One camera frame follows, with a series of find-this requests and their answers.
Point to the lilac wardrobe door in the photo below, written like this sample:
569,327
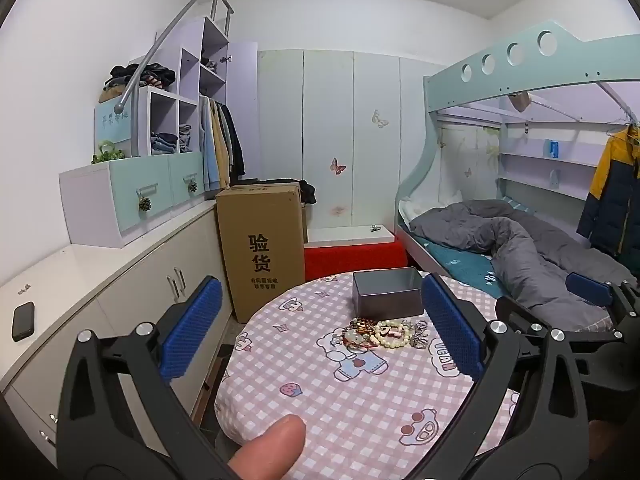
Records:
245,110

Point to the folded jeans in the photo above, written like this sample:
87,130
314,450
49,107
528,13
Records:
164,144

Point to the yellow navy jacket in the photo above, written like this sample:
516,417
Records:
612,195

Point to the grey duvet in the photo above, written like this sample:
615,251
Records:
525,250

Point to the pile of dark clothes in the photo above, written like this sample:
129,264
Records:
150,76

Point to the pink checkered tablecloth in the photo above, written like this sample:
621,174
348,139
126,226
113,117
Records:
350,410

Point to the folded grey clothes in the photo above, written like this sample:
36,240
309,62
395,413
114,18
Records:
185,139

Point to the teal bedsheet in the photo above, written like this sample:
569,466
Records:
460,265

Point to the pink butterfly sticker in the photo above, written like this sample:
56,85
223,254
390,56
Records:
338,166

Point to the tall cardboard box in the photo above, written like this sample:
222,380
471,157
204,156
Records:
260,260

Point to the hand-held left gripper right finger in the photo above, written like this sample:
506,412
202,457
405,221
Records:
452,330

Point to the pinecone drawer knob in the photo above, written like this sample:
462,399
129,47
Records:
145,205
192,187

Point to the silver metal charm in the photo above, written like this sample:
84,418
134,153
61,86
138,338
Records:
420,337

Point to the teal drawer cabinet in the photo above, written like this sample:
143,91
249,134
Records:
130,185

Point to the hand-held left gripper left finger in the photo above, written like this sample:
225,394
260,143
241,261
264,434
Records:
192,330

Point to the white low cabinet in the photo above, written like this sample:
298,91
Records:
125,280

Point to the black phone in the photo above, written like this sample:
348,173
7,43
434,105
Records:
23,321

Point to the black cloth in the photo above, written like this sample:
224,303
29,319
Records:
306,192

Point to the hanging black coat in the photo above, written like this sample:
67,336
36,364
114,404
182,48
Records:
236,145

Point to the grey metal tin box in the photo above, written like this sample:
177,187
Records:
385,302

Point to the white wardrobe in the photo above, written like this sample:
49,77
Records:
325,110

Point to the white butterfly sticker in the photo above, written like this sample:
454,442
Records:
379,119

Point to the white board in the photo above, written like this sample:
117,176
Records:
345,235

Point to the hanging yellow jacket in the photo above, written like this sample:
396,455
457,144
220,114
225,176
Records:
222,145

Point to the grey metal handrail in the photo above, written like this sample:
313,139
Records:
165,35

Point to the lilac cube shelf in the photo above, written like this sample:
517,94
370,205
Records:
192,35

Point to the teal bunk bed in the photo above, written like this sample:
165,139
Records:
500,60

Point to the red stool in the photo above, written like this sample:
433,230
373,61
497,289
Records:
350,260

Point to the hanging blue shirt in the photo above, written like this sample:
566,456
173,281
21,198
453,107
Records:
207,150

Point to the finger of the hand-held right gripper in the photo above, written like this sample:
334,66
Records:
587,287
522,316

